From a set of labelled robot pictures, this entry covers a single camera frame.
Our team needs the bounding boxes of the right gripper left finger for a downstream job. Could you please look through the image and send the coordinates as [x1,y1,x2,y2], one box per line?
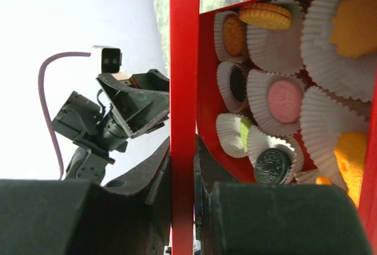
[1,140,171,254]

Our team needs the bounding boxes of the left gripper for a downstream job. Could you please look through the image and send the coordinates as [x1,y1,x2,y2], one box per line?
[97,69,170,138]

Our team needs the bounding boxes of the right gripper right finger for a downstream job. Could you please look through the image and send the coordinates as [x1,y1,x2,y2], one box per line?
[194,138,372,254]

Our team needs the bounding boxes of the black sandwich cookie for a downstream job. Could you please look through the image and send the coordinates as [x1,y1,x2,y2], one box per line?
[229,68,246,102]
[254,148,292,184]

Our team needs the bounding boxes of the green sandwich cookie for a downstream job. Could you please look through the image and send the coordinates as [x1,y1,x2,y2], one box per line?
[240,117,253,151]

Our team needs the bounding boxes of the orange round sandwich cookie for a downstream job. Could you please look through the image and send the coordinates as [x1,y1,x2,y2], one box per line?
[221,14,246,57]

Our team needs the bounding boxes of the red box lid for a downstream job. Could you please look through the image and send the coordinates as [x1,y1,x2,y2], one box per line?
[170,0,200,254]

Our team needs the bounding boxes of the pink sandwich cookie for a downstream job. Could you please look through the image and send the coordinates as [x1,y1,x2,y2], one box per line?
[267,80,303,124]

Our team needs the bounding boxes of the orange round cookie hidden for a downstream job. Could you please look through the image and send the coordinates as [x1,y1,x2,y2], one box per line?
[239,2,292,30]

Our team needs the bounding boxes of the brown round cookie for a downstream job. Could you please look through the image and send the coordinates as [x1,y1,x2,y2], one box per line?
[330,0,376,58]

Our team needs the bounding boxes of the orange fish cookie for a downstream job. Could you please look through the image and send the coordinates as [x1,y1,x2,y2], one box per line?
[334,132,368,208]

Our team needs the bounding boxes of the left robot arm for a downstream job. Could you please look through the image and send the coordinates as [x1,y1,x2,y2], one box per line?
[52,69,170,183]

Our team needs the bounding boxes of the red cookie box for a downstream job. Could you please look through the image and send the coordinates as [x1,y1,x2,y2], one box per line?
[194,0,376,254]

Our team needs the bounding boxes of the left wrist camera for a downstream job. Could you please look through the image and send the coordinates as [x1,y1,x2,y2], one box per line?
[91,45,122,74]

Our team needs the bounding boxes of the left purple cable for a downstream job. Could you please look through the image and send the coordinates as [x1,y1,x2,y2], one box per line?
[37,51,92,181]

